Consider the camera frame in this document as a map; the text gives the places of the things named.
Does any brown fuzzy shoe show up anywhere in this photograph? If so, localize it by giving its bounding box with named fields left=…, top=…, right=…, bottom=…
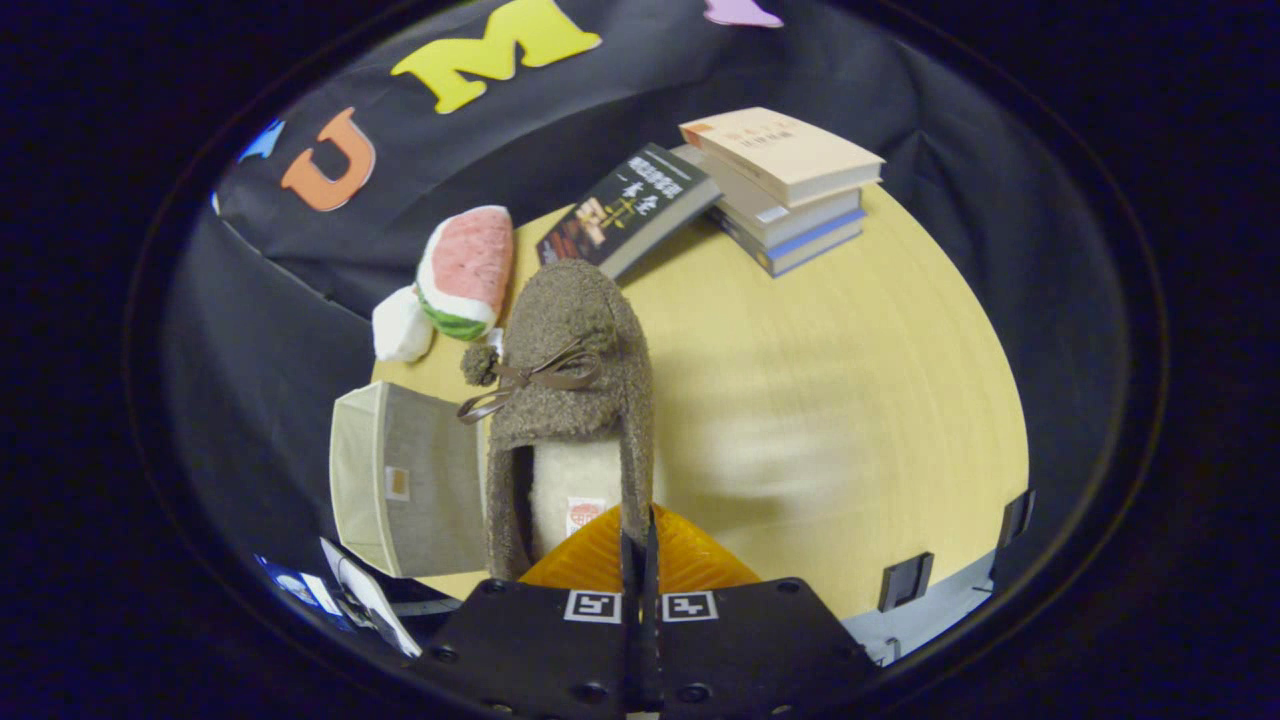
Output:
left=458, top=260, right=657, bottom=583

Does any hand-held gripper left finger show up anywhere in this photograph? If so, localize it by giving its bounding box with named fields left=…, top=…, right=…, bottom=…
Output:
left=415, top=505, right=643, bottom=720

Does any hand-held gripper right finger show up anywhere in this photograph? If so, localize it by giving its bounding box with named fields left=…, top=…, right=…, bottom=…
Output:
left=645, top=505, right=871, bottom=720

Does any watermelon slice plush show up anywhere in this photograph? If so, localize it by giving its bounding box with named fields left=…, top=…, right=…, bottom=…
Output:
left=415, top=205, right=516, bottom=343

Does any colourful printed card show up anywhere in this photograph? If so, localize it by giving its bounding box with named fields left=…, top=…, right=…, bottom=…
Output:
left=256, top=555, right=343, bottom=615

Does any blue cover book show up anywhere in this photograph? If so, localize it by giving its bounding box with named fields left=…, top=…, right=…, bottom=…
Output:
left=715, top=207, right=867, bottom=278

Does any black cover book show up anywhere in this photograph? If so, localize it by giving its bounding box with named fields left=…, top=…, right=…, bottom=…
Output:
left=537, top=143, right=723, bottom=280

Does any white grey book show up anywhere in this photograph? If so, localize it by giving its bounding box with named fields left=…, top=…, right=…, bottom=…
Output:
left=672, top=145, right=866, bottom=247

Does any white plush toy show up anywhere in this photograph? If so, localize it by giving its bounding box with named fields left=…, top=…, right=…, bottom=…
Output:
left=372, top=285, right=437, bottom=363

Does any black table bracket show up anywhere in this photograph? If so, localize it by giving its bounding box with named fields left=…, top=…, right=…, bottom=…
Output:
left=878, top=552, right=935, bottom=614
left=998, top=488, right=1037, bottom=549

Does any grey fabric storage box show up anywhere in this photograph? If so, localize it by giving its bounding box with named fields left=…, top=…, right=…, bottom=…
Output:
left=330, top=380, right=493, bottom=579

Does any white flat device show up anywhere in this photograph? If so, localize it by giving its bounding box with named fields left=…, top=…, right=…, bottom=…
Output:
left=320, top=538, right=423, bottom=658

